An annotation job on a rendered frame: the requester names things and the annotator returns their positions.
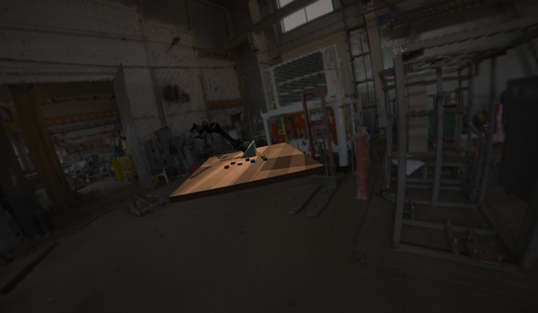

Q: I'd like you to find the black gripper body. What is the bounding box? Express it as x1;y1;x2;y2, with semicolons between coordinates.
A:
193;123;205;139

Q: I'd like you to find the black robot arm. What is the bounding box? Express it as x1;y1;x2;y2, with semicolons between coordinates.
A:
201;120;248;153

